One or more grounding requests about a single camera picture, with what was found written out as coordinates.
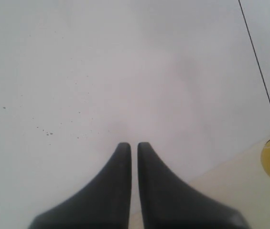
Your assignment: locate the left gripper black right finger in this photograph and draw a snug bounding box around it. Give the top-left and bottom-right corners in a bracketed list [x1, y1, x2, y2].
[137, 142, 250, 229]

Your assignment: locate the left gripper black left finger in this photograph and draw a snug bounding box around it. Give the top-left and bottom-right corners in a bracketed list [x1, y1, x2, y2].
[29, 143, 132, 229]

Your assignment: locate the thin black string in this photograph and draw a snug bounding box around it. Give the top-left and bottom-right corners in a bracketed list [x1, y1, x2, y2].
[238, 0, 270, 138]

